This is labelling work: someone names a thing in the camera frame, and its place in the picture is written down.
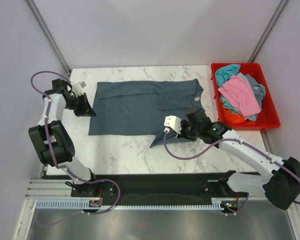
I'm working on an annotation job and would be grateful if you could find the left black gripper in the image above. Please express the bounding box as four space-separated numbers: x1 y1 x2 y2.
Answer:
63 93 96 118

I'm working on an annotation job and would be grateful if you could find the dark blue-grey t shirt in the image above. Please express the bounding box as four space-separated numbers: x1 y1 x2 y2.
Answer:
88 79 204 147

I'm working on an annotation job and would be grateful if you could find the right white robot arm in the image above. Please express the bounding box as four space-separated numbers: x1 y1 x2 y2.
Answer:
167 107 300 210

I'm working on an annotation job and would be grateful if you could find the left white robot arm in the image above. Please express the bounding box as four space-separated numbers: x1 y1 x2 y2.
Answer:
28 78 100 197

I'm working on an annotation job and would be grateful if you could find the orange t shirt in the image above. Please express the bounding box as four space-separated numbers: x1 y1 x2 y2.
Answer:
222 108 256 125

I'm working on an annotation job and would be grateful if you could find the pink t shirt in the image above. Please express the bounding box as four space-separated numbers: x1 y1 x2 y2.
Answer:
218 73 262 122

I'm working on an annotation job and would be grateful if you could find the teal t shirt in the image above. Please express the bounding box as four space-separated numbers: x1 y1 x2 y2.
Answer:
215 64 241 88

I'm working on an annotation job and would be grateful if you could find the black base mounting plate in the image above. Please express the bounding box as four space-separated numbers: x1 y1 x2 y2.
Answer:
41 171 281 210

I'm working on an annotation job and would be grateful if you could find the red plastic bin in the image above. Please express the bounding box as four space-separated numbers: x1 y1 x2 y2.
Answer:
211 62 280 132

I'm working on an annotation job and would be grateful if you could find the grey-blue t shirt in bin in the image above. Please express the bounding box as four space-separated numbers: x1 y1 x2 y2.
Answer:
245 74 266 108

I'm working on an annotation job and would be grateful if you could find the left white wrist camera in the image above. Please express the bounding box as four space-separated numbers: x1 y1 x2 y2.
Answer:
71 81 86 97

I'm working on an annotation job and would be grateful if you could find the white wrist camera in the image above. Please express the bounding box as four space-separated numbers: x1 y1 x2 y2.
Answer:
163 115 182 135
71 81 86 97

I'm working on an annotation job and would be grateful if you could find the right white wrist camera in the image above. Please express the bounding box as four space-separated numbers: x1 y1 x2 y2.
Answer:
163 115 182 135

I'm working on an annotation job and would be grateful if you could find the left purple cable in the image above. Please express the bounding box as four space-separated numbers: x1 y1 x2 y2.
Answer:
30 71 121 227

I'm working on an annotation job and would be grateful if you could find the aluminium front rail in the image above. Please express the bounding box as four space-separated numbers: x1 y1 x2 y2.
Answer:
24 177 298 200

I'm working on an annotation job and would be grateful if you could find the left aluminium frame post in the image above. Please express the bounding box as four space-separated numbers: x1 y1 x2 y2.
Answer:
25 0 72 75

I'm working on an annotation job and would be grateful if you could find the aluminium frame post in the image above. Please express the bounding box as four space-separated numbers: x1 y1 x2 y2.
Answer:
247 0 290 63
25 0 72 75

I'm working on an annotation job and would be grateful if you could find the white slotted cable duct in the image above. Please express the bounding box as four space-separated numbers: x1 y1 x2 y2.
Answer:
35 199 238 211

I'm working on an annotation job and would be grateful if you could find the right aluminium frame post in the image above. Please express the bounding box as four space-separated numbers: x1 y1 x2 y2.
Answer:
247 0 290 63

